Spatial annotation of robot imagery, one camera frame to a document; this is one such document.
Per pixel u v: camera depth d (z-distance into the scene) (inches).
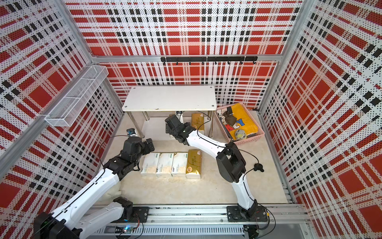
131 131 27.0
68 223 15.4
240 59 34.8
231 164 19.9
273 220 25.6
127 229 27.3
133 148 22.7
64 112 27.2
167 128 32.2
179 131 26.7
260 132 38.9
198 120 38.0
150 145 28.9
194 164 33.0
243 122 40.9
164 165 33.8
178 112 30.7
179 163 34.0
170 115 46.9
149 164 34.0
